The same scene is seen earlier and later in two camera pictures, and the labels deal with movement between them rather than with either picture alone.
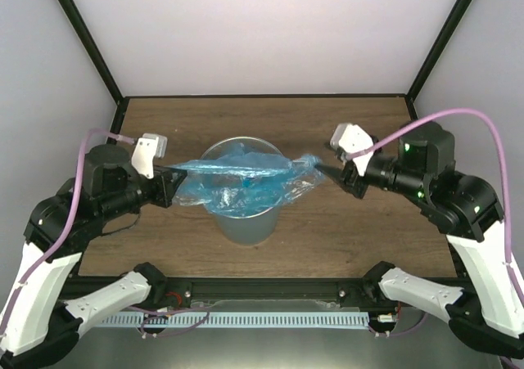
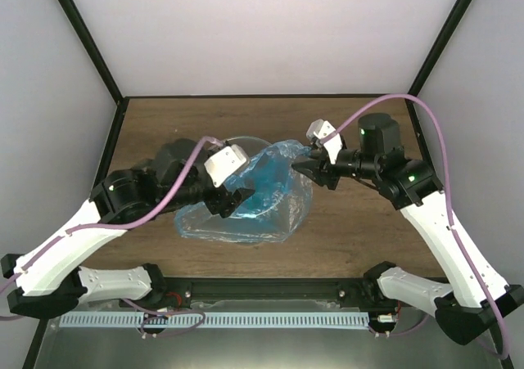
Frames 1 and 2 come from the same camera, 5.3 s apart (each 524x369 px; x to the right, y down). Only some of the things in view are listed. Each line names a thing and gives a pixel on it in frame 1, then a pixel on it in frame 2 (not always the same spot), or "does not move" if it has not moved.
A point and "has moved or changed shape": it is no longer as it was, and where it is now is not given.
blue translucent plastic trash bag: (246, 182) has moved or changed shape
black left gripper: (169, 183) to (227, 200)
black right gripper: (345, 177) to (322, 168)
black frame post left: (93, 49) does not move
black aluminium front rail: (236, 288) does not move
